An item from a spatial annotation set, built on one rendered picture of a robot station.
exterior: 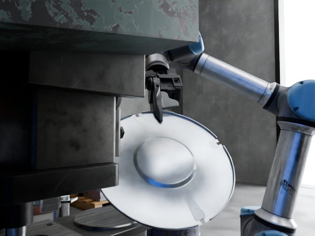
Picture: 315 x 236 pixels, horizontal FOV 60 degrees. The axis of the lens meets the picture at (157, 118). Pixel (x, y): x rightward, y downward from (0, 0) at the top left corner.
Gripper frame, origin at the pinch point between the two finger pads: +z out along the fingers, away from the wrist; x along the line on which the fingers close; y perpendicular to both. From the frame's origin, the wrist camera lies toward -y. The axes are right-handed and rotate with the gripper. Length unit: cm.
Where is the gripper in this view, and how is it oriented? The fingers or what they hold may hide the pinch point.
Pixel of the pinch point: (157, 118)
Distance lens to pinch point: 64.7
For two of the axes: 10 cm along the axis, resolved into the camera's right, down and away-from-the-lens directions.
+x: -1.1, 7.4, 6.7
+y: 9.9, 0.1, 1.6
